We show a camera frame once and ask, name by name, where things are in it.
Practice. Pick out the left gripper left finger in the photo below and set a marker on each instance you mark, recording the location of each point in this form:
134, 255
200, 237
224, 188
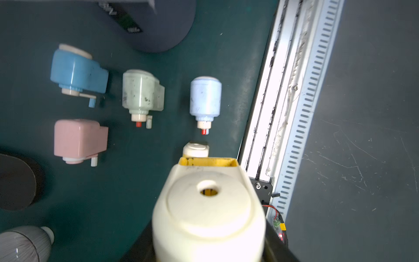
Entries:
142, 250

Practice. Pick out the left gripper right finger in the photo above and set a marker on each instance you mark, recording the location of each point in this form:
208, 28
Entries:
275, 250

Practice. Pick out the pink pencil sharpener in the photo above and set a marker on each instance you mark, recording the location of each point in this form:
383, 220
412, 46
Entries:
76, 141

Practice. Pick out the green pencil sharpener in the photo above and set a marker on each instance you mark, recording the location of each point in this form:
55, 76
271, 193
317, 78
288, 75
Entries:
142, 93

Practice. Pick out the light blue pencil sharpener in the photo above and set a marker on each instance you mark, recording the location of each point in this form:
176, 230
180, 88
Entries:
205, 101

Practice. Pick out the green mat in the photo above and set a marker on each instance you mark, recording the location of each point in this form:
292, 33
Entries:
97, 213

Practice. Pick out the pink patterned bowl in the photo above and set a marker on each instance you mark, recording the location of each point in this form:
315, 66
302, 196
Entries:
26, 244

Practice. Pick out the bronze mug tree stand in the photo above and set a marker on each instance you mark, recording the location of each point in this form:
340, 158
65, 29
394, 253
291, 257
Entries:
18, 182

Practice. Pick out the grey trash bin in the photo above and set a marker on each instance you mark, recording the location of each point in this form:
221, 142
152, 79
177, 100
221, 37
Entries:
149, 26

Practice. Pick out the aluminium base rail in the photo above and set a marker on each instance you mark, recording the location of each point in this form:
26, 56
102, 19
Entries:
296, 59

